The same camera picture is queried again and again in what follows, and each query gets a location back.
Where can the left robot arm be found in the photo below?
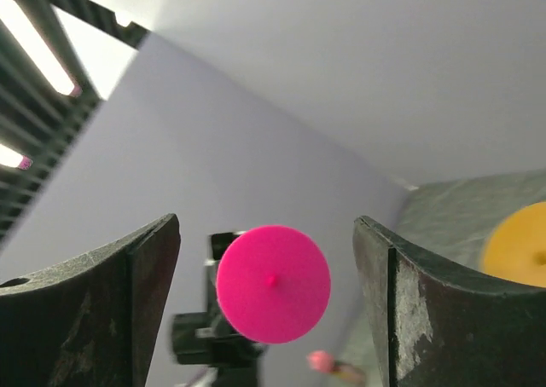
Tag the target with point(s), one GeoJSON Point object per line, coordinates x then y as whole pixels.
{"type": "Point", "coordinates": [207, 339]}

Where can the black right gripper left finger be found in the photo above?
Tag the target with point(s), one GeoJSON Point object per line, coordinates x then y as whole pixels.
{"type": "Point", "coordinates": [92, 320]}

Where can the pink-capped bottle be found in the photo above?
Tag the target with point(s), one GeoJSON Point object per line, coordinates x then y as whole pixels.
{"type": "Point", "coordinates": [321, 361]}

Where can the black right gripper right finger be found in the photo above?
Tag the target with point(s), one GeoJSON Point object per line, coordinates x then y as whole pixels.
{"type": "Point", "coordinates": [435, 322]}

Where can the orange wine glass left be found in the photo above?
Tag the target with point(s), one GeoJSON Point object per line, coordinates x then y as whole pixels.
{"type": "Point", "coordinates": [515, 250]}

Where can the pink wine glass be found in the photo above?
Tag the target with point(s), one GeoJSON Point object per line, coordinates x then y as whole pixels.
{"type": "Point", "coordinates": [273, 284]}

